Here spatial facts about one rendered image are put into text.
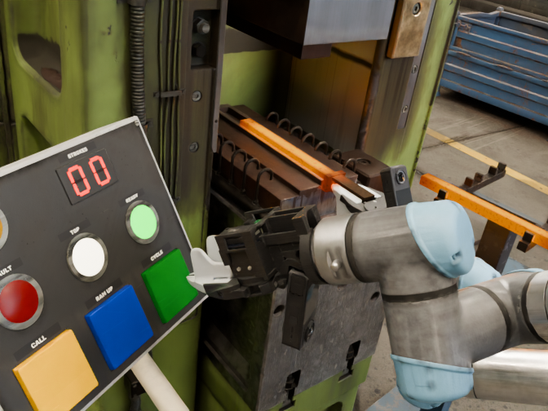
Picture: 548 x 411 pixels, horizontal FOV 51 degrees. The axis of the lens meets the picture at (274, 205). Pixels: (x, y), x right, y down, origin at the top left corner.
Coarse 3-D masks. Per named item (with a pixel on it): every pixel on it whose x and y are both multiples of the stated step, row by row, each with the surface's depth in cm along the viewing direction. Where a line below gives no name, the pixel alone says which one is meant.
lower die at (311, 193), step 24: (264, 120) 139; (240, 144) 125; (264, 144) 125; (216, 168) 124; (240, 168) 117; (288, 168) 118; (336, 168) 120; (264, 192) 112; (288, 192) 111; (312, 192) 113
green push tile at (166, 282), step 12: (180, 252) 80; (156, 264) 76; (168, 264) 78; (180, 264) 80; (144, 276) 74; (156, 276) 76; (168, 276) 77; (180, 276) 79; (156, 288) 75; (168, 288) 77; (180, 288) 79; (192, 288) 81; (156, 300) 75; (168, 300) 77; (180, 300) 79; (168, 312) 76
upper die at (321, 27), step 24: (240, 0) 105; (264, 0) 99; (288, 0) 94; (312, 0) 90; (336, 0) 93; (360, 0) 97; (384, 0) 100; (264, 24) 100; (288, 24) 95; (312, 24) 93; (336, 24) 96; (360, 24) 99; (384, 24) 103
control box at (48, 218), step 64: (128, 128) 76; (0, 192) 60; (64, 192) 67; (128, 192) 75; (0, 256) 59; (64, 256) 66; (128, 256) 73; (0, 320) 58; (64, 320) 64; (0, 384) 57
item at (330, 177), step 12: (252, 120) 133; (264, 132) 128; (276, 144) 124; (288, 144) 124; (300, 156) 119; (312, 168) 116; (324, 168) 116; (324, 180) 112; (336, 180) 111; (348, 180) 111; (360, 192) 108
